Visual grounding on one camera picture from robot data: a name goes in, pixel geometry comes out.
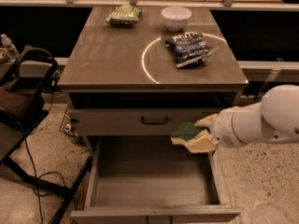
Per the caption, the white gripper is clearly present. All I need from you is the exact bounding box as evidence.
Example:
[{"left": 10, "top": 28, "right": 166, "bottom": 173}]
[{"left": 186, "top": 106, "right": 245, "bottom": 153}]

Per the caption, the green and yellow sponge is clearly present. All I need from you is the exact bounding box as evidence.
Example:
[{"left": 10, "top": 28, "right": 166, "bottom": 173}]
[{"left": 170, "top": 122, "right": 205, "bottom": 145}]

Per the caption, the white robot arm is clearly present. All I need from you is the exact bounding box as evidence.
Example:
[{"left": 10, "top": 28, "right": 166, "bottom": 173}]
[{"left": 186, "top": 85, "right": 299, "bottom": 153}]

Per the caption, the open bottom drawer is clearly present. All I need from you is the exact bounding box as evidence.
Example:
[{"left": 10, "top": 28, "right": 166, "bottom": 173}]
[{"left": 71, "top": 136, "right": 240, "bottom": 224}]

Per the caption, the grey drawer cabinet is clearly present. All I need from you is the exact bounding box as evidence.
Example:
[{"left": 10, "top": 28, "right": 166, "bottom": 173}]
[{"left": 57, "top": 5, "right": 249, "bottom": 154}]

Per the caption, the blue chip bag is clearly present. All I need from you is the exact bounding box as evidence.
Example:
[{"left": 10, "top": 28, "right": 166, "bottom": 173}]
[{"left": 164, "top": 32, "right": 217, "bottom": 68}]

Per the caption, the white bowl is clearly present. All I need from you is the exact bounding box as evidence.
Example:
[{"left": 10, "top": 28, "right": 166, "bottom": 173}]
[{"left": 162, "top": 7, "right": 192, "bottom": 31}]

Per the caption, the green chip bag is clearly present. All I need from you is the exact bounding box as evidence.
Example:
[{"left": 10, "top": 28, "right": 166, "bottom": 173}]
[{"left": 107, "top": 4, "right": 143, "bottom": 25}]

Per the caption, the black chair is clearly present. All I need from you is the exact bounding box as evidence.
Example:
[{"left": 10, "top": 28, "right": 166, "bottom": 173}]
[{"left": 0, "top": 46, "right": 93, "bottom": 224}]

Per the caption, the clear plastic water bottle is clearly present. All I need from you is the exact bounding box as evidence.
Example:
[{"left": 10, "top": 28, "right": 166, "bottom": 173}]
[{"left": 1, "top": 34, "right": 20, "bottom": 60}]

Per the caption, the middle drawer with handle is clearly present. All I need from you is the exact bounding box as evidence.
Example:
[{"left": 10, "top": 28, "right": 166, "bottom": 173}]
[{"left": 68, "top": 108, "right": 222, "bottom": 136}]

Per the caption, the wire basket on floor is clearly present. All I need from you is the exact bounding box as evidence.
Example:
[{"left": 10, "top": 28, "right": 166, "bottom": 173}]
[{"left": 59, "top": 110, "right": 84, "bottom": 145}]

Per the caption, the black cable on floor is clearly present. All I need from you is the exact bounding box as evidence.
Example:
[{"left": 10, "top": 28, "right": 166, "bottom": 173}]
[{"left": 18, "top": 91, "right": 78, "bottom": 224}]

